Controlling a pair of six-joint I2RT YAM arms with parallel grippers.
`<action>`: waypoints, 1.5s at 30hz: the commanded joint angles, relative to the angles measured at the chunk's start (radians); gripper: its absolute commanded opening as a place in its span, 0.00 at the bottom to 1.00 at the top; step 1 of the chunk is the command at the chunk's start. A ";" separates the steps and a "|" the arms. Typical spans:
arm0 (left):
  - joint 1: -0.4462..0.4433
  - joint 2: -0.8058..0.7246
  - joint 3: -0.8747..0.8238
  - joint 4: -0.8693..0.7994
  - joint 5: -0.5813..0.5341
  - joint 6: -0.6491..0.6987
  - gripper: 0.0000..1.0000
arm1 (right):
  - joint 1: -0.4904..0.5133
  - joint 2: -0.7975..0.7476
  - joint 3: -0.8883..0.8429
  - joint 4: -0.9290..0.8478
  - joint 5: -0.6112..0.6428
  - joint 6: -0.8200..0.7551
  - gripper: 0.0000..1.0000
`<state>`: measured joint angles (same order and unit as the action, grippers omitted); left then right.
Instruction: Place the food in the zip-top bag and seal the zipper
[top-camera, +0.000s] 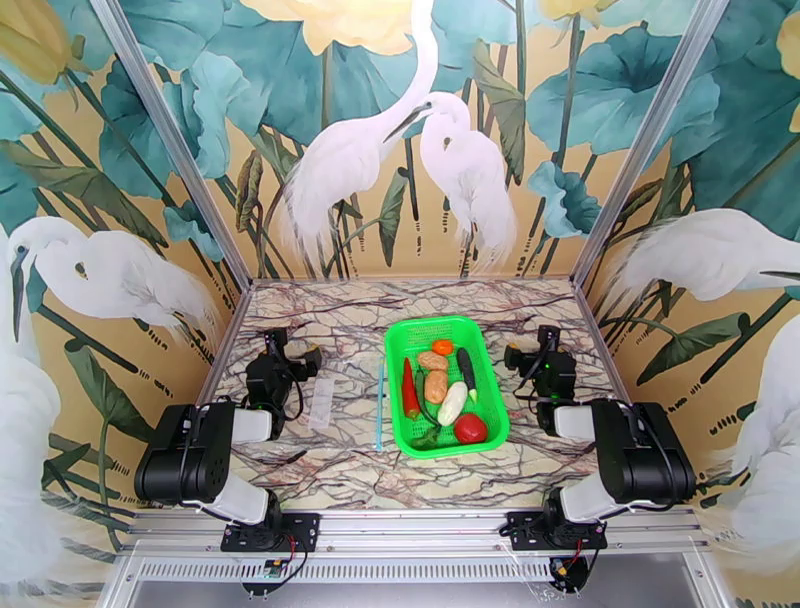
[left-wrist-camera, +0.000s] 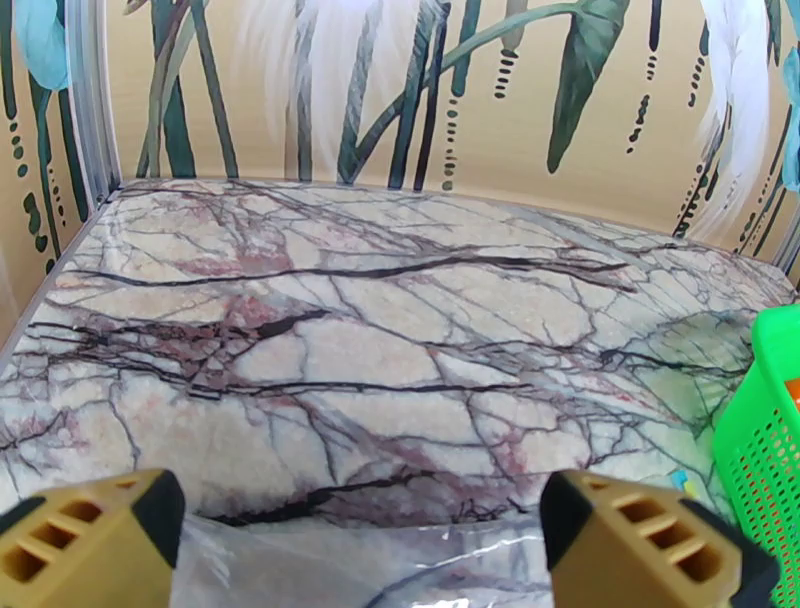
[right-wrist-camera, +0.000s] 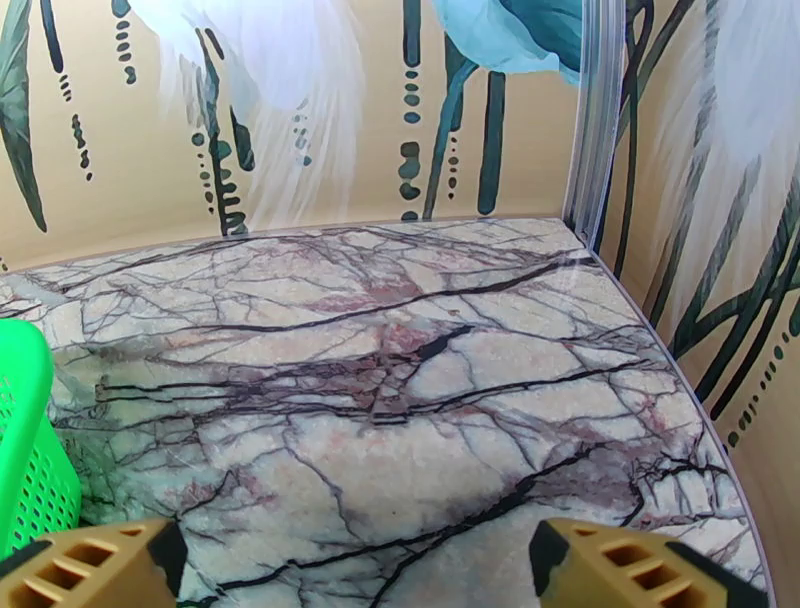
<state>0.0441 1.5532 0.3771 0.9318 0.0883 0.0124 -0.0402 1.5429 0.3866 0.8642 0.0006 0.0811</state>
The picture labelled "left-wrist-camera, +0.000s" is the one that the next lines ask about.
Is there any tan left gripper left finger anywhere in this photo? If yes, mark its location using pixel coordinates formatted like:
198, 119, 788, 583
0, 468, 187, 608

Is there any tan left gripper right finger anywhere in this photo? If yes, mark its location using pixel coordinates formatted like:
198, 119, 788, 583
539, 470, 781, 608

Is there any clear zip-top bag blue zipper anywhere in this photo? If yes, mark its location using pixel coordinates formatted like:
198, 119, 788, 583
169, 469, 695, 608

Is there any green plastic mesh basket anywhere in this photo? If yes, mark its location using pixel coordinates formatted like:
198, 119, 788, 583
712, 306, 800, 608

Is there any aluminium frame post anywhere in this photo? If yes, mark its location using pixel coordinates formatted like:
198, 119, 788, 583
65, 0, 123, 204

